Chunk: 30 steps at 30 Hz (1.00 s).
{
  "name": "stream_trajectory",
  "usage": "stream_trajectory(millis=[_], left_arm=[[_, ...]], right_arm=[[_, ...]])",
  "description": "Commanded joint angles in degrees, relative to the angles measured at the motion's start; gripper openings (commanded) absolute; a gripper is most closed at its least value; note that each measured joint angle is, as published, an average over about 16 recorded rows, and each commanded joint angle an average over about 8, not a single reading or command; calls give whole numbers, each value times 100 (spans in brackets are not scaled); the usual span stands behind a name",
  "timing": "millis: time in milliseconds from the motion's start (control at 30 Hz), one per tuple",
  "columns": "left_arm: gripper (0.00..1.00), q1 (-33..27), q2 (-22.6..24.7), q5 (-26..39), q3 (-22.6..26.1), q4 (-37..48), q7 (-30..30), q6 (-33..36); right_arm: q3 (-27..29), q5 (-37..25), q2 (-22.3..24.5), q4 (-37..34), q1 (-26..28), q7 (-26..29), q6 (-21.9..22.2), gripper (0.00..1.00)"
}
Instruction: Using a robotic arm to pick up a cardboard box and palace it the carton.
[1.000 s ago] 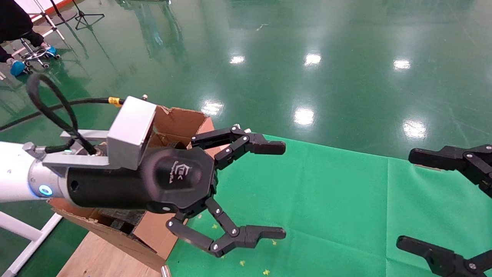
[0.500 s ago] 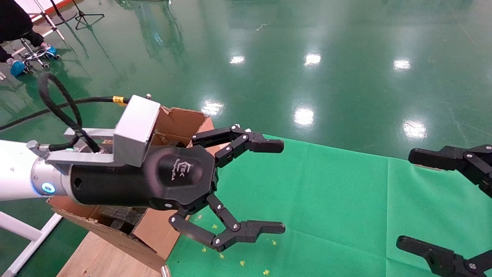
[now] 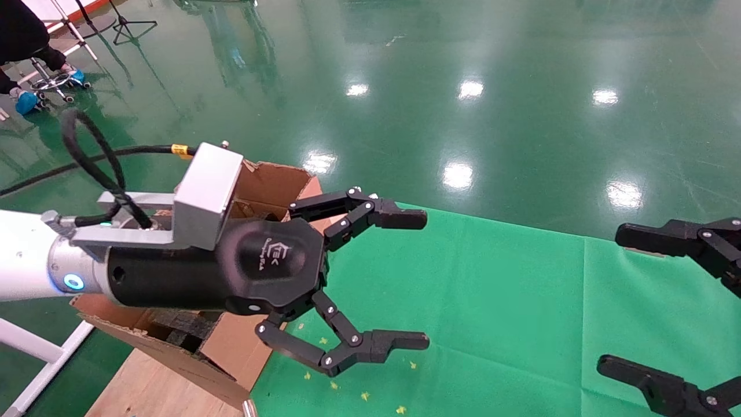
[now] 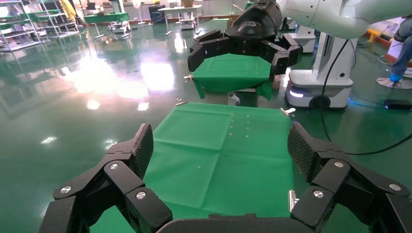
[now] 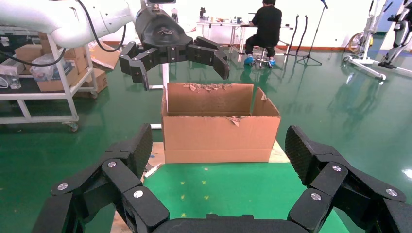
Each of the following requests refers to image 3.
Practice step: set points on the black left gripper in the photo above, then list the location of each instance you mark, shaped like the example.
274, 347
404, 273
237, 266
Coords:
173, 278

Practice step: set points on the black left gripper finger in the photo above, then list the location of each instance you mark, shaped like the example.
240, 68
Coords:
393, 340
399, 218

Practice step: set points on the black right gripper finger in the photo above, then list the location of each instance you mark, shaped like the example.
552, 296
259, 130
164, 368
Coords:
666, 394
654, 238

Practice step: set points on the large open cardboard carton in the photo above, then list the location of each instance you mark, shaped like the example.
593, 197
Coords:
269, 185

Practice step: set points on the black foam block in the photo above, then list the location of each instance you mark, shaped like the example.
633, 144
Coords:
185, 327

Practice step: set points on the green table cloth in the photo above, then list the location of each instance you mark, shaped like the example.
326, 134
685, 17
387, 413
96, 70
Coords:
492, 301

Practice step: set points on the blue shoe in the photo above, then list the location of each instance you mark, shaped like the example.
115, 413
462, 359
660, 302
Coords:
78, 76
27, 103

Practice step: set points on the black tripod stand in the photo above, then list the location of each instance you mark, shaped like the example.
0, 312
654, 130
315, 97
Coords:
122, 21

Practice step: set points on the silver stand leg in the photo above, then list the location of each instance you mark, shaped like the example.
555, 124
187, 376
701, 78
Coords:
77, 32

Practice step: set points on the person in black clothes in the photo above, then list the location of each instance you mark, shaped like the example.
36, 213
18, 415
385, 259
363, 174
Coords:
20, 29

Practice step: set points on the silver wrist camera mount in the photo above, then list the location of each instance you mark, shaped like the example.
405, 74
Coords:
205, 191

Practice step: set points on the white metal frame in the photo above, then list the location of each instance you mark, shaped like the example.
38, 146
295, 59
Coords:
35, 346

